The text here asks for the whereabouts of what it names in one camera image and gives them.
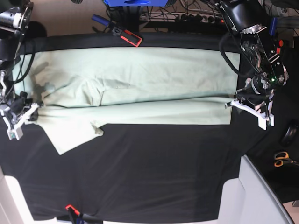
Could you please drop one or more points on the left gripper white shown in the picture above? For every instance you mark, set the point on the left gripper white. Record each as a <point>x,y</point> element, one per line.
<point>263,112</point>

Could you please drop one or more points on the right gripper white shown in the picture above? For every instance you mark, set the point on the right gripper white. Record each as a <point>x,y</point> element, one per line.
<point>14,120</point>

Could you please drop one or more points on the light green T-shirt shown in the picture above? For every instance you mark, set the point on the light green T-shirt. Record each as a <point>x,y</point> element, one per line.
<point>85,89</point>

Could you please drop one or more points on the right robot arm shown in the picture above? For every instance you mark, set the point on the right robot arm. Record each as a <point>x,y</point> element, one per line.
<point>14,21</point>

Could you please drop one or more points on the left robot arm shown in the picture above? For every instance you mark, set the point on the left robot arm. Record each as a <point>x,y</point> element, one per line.
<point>244,20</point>

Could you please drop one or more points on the black computer mouse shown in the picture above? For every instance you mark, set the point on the black computer mouse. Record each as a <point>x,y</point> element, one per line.
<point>290,135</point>

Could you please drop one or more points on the red clamp right side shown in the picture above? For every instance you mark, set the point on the red clamp right side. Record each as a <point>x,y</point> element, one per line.
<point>279,47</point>

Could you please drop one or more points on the white bin left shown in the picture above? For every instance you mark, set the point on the white bin left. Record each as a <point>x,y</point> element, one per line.
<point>13,206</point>

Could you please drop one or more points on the red clamp bottom edge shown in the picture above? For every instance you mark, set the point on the red clamp bottom edge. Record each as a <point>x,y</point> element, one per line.
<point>77,217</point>

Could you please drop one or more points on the black table cloth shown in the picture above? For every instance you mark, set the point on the black table cloth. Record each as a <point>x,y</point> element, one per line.
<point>153,173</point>

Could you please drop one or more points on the blue box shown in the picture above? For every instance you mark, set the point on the blue box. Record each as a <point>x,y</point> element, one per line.
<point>154,3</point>

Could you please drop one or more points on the orange handled scissors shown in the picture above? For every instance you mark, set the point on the orange handled scissors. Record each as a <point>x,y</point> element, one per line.
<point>282,159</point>

